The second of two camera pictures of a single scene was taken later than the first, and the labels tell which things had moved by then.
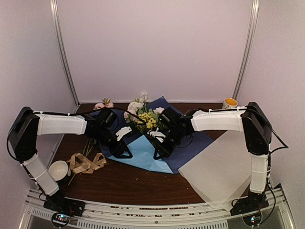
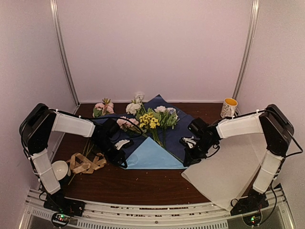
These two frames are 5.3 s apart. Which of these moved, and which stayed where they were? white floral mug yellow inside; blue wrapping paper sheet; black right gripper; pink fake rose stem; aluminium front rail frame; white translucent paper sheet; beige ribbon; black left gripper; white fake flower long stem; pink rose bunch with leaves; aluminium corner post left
Moved: blue wrapping paper sheet; white fake flower long stem; pink fake rose stem; black left gripper; black right gripper
Stayed: aluminium corner post left; beige ribbon; white translucent paper sheet; pink rose bunch with leaves; aluminium front rail frame; white floral mug yellow inside
